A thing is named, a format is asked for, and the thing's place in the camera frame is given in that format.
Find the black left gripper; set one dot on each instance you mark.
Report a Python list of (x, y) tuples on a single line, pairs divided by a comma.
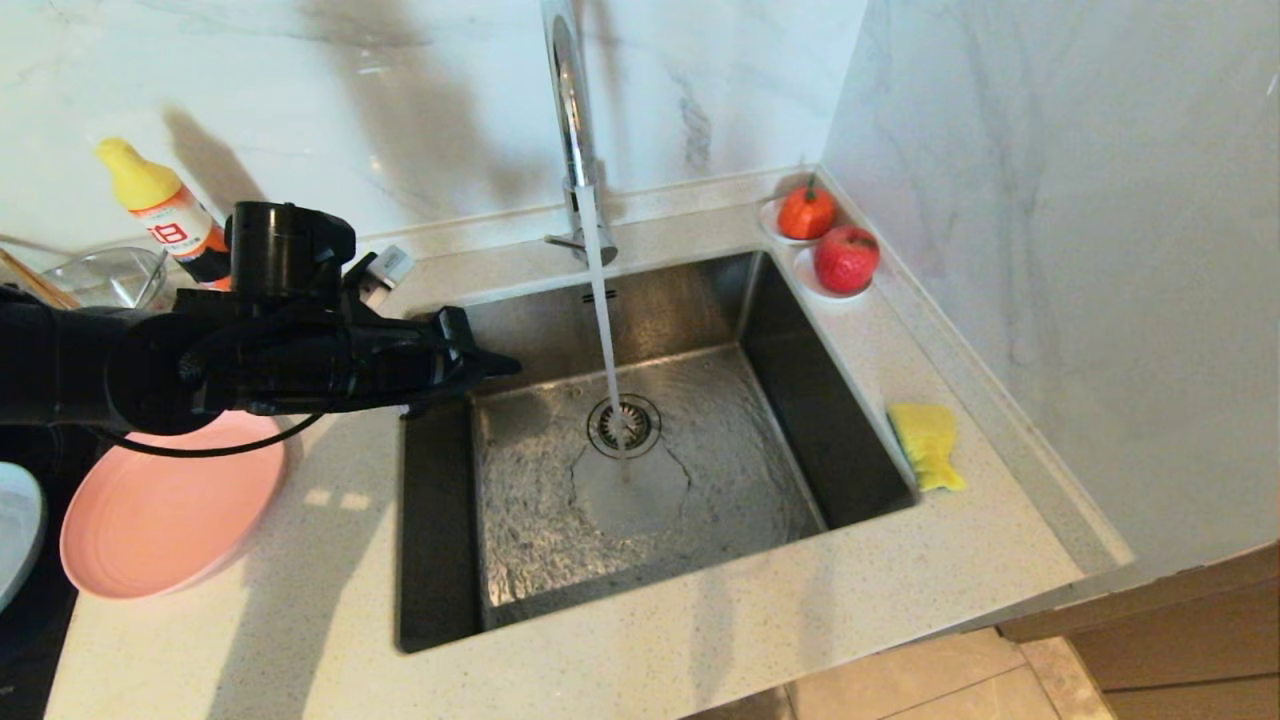
[(410, 360)]

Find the pink plate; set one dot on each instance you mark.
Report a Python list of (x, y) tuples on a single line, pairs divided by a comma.
[(170, 520)]

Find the orange dish soap bottle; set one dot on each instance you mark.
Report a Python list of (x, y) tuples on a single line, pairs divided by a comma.
[(160, 210)]

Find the wooden chopstick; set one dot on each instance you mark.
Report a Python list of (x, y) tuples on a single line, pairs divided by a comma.
[(35, 282)]

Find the yellow green sponge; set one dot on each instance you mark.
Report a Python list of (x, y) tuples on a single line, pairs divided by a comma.
[(925, 440)]

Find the light blue plate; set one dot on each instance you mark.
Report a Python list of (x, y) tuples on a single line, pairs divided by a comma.
[(18, 530)]

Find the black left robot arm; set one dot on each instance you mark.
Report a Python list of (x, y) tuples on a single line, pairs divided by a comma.
[(150, 360)]

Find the stainless steel sink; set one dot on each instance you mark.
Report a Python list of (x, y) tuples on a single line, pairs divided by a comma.
[(780, 380)]

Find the metal drain strainer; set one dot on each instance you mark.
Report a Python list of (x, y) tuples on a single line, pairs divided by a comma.
[(638, 428)]

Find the chrome faucet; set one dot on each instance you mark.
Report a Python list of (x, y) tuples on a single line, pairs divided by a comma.
[(572, 130)]

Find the small white dish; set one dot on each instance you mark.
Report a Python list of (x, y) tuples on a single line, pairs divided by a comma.
[(768, 228), (810, 285)]

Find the clear glass bowl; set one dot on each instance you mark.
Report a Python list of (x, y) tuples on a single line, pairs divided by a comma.
[(110, 280)]

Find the orange toy pumpkin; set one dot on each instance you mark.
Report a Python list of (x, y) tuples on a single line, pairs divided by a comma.
[(806, 213)]

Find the red toy apple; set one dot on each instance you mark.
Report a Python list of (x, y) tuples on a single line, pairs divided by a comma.
[(847, 260)]

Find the black induction cooktop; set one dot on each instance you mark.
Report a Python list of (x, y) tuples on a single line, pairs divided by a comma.
[(30, 650)]

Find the wooden cabinet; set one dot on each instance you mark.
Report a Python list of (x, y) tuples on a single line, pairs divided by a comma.
[(1180, 640)]

